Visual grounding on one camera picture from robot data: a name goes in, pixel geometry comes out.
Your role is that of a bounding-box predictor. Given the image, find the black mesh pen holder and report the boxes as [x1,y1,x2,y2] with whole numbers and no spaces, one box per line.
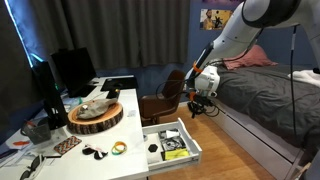
[20,117,53,146]

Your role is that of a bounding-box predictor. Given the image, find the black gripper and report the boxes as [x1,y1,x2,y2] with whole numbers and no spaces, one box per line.
[187,92,216,120]

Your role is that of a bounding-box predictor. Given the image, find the yellow basketball poster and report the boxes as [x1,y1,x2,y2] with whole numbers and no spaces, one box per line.
[199,8,234,32]

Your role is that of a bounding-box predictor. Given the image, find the black handheld device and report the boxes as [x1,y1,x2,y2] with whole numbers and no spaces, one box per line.
[106,89,121,100]

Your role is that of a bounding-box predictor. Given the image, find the purple poster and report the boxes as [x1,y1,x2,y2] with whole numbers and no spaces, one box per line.
[201,0,246,5]

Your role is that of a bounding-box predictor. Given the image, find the colourful patterned phone case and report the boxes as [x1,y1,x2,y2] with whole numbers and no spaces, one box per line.
[53,135,83,156]

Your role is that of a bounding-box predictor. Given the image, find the grey cap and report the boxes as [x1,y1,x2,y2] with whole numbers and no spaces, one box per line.
[76,97,119,121]

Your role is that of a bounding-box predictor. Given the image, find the wooden stick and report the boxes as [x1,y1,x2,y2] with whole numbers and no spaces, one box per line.
[290,162,313,180]

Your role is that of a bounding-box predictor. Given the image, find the black mouse pad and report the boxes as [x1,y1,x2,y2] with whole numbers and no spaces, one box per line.
[100,76,139,93]

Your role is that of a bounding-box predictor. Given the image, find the grey bed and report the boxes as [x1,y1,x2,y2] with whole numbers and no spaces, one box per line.
[213,63,320,149]

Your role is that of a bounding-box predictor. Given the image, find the white desk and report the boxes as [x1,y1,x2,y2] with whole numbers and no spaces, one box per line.
[0,74,150,180]

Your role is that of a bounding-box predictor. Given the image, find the pink pillow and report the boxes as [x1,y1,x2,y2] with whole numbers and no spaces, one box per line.
[222,44,279,71]

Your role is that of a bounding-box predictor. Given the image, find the white flat box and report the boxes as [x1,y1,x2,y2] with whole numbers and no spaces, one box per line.
[145,132,164,165]

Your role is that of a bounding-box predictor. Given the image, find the white blanket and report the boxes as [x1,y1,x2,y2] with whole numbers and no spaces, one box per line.
[287,69,320,88]

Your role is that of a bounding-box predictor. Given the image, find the brown leather chair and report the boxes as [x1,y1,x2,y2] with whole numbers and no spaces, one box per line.
[138,69,188,127]

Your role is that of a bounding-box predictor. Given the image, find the black computer tower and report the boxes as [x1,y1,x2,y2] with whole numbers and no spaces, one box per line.
[32,60,69,131]

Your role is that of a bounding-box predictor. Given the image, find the wide grey curtain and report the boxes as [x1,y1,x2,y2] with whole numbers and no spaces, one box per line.
[29,0,192,73]

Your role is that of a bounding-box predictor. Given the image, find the yellow cloth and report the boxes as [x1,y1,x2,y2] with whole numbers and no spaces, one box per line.
[164,148,191,162]

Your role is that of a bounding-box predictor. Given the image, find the yellow wristband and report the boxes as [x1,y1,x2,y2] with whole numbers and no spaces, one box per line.
[112,140,128,153]

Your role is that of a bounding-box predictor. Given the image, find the black tray with cables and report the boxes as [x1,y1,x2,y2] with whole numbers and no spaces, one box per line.
[158,128,188,153]

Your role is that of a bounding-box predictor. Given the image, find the black computer monitor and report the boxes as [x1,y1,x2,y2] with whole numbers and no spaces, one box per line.
[50,47,98,99]

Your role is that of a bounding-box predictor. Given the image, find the white desk drawer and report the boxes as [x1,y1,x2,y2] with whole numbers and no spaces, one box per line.
[141,117,203,173]

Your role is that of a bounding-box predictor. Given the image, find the black hexagon item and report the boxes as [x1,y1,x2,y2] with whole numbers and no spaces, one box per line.
[147,143,159,154]

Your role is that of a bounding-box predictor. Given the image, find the black sunglasses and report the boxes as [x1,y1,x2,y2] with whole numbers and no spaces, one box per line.
[81,144,109,161]

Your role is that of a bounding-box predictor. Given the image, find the round wood slab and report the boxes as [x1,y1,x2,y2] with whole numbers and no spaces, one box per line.
[67,100,125,136]

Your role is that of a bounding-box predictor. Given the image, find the green wristband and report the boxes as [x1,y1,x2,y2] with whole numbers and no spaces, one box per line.
[111,145,128,157]

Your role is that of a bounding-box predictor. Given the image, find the white papers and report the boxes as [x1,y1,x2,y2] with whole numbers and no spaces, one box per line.
[0,131,56,169]

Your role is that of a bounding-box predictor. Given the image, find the black and white glasses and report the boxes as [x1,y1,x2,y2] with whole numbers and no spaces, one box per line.
[19,154,47,180]

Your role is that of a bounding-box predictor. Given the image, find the orange marker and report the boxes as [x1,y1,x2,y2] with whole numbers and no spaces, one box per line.
[12,140,31,147]

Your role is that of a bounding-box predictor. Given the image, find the narrow dark curtain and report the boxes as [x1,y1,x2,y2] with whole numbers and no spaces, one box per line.
[0,0,44,131]

